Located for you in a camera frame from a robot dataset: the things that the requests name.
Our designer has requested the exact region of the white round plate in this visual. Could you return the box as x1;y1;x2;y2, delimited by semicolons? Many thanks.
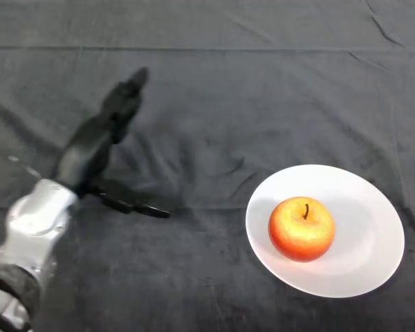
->
245;164;406;299

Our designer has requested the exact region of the black cloth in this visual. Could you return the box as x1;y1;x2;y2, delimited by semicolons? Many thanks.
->
0;0;415;332

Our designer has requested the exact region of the red yellow apple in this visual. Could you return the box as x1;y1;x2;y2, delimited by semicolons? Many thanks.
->
268;196;336;264

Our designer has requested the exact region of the thin wrist cable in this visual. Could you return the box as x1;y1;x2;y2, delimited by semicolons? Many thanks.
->
6;155;48;181

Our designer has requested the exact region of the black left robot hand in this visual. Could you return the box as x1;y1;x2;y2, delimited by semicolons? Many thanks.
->
55;67;171;219

